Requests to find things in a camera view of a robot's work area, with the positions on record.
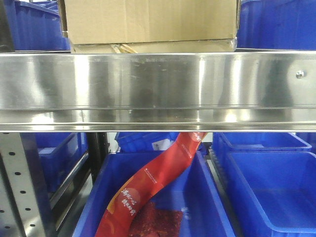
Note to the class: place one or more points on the brown cardboard box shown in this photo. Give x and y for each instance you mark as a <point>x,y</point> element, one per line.
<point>150,26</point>

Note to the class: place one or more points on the stainless steel shelf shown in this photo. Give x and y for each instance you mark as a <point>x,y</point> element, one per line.
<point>229,91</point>

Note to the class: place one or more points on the perforated steel shelf upright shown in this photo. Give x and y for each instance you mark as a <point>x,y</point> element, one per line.
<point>22,165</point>

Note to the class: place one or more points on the blue bin rear centre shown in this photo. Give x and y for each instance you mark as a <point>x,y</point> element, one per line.
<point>133,142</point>

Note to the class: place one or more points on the blue bin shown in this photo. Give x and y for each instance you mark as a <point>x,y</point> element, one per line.
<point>273,194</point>
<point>58,153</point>
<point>133,142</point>
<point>35,25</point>
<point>277,24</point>
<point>225,142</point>
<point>193,193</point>

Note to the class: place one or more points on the blue bin rear right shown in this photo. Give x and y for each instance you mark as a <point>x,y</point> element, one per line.
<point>225,142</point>

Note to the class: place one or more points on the red snack package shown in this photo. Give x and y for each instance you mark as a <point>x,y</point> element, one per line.
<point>146,183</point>

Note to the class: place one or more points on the blue bin lower left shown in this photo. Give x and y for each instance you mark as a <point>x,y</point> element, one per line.
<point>58,153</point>

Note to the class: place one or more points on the blue bin centre lower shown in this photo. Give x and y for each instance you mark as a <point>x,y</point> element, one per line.
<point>193,193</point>

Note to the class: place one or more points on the blue bin right lower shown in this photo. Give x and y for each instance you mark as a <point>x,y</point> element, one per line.
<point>273,194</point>

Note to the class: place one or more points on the blue bin upper left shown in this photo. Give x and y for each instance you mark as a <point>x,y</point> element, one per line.
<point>35,25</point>

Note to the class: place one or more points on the blue bin upper right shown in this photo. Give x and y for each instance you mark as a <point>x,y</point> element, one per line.
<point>277,24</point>

